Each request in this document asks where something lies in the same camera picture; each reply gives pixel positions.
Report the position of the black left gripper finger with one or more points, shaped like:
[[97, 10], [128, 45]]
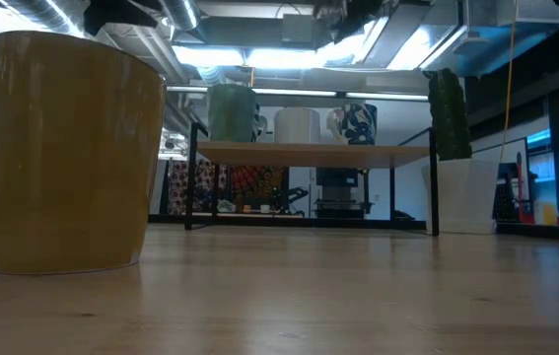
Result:
[[143, 19]]

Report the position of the white mug blue leaf print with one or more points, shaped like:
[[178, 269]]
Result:
[[358, 123]]

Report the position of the white mug green inside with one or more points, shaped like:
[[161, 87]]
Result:
[[297, 125]]

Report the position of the blue flower print mug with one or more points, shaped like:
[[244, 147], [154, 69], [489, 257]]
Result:
[[260, 123]]

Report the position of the cactus in white pot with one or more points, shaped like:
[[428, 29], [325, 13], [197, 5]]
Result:
[[449, 118]]

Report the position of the wooden shelf riser black legs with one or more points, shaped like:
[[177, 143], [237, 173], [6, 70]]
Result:
[[308, 155]]

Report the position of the yellow mug white inside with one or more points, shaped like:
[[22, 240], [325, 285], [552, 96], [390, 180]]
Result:
[[67, 158]]

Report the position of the colourful patterned cloth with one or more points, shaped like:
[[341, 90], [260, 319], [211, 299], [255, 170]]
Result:
[[205, 185]]

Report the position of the black background machine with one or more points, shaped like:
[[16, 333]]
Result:
[[340, 192]]

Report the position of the red metal stand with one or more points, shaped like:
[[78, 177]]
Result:
[[521, 187]]

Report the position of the yellow box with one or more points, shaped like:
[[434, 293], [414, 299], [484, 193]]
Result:
[[547, 214]]

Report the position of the silver ventilation duct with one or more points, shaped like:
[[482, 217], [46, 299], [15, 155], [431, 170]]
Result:
[[180, 12]]

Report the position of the black metal rig frame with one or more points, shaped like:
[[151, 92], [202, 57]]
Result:
[[259, 221]]

